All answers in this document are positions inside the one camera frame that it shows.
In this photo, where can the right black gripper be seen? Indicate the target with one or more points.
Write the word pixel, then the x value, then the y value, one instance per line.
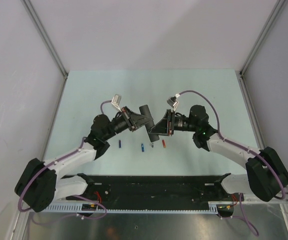
pixel 160 128

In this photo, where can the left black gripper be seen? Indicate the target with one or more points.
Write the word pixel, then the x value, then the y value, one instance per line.
pixel 136 124

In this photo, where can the black remote control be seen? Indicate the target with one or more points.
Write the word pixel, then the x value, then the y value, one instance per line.
pixel 144 110

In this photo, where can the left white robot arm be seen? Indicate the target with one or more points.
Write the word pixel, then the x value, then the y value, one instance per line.
pixel 42 182

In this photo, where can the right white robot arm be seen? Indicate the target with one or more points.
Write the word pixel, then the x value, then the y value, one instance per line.
pixel 266 175

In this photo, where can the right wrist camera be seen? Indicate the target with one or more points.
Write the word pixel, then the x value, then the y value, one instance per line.
pixel 173 101

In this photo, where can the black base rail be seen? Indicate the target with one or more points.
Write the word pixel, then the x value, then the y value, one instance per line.
pixel 157 192

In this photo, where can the left aluminium frame post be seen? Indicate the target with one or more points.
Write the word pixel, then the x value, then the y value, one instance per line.
pixel 41 30

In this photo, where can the aluminium frame post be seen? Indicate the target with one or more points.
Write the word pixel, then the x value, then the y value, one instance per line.
pixel 268 26
pixel 41 30

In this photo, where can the right aluminium frame post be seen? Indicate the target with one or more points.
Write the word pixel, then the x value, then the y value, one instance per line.
pixel 268 26

